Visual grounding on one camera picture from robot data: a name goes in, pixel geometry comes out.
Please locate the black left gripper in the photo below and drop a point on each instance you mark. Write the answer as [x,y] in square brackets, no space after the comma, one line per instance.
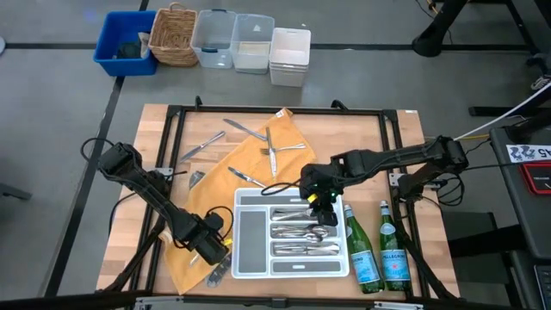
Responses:
[193,234]

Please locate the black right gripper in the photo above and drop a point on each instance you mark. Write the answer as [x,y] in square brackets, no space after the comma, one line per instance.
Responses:
[320,178]

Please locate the silver table knife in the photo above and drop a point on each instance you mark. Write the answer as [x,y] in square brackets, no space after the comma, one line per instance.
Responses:
[288,251]
[310,246]
[331,248]
[243,175]
[243,128]
[271,155]
[202,146]

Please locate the white cutlery organizer tray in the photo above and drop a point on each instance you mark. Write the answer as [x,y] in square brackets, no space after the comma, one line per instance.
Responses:
[251,241]

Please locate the green glass water bottle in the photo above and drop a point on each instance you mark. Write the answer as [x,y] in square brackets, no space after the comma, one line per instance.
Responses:
[394,262]
[366,262]

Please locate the orange cloth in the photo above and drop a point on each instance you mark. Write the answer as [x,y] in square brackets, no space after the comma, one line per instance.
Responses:
[215,194]

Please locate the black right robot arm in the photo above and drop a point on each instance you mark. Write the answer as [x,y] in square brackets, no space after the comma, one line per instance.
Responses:
[400,155]

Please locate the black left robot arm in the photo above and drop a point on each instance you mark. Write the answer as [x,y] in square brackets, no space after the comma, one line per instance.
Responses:
[150,197]

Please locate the dark patterned flat utensil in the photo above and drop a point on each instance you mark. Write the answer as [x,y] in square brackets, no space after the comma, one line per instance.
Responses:
[219,272]

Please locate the dark grey flat utensil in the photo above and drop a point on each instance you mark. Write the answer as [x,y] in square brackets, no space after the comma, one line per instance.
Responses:
[196,179]

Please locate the black desk foot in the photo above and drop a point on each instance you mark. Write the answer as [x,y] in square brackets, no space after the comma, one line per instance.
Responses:
[482,241]

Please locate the white plastic bin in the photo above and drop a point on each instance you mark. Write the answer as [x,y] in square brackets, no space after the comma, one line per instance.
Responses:
[289,43]

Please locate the black side desk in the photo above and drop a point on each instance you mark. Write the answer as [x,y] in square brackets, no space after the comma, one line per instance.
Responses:
[516,206]

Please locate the black floor foot bar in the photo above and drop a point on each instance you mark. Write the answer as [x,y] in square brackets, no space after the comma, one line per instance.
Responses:
[486,111]

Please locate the clear plastic bin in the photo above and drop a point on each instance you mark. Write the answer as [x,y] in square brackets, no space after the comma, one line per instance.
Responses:
[251,39]

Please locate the black stand leg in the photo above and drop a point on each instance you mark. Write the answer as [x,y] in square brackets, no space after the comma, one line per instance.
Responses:
[523,21]
[430,41]

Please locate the white printed label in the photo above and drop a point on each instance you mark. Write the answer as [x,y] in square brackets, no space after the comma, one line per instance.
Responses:
[523,153]

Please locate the red framed device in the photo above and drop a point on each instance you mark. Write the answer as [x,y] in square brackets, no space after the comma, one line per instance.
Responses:
[534,178]

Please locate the black bundle in bin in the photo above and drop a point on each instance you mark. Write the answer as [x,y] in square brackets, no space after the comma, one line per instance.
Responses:
[128,51]

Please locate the wicker basket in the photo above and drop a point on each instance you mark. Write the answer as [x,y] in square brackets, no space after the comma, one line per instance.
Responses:
[172,34]

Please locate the black keyboard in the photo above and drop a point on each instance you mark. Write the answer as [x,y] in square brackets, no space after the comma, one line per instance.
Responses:
[543,288]

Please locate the blue plastic bin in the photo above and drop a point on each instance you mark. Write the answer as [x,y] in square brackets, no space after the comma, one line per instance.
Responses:
[112,26]

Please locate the person's shoe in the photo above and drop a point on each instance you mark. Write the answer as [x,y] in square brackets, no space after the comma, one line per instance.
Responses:
[542,82]

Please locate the dark grey floor bracket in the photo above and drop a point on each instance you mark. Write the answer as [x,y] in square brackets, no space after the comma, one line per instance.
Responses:
[15,193]

